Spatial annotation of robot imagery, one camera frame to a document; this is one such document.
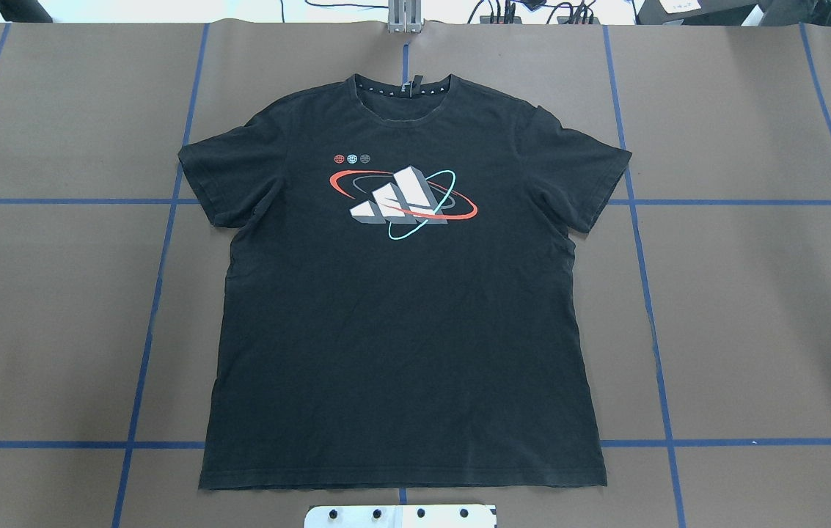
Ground aluminium frame post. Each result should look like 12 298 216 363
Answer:
387 0 424 34

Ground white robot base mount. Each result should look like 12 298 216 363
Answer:
304 504 499 527

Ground black graphic t-shirt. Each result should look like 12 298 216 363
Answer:
178 74 631 491

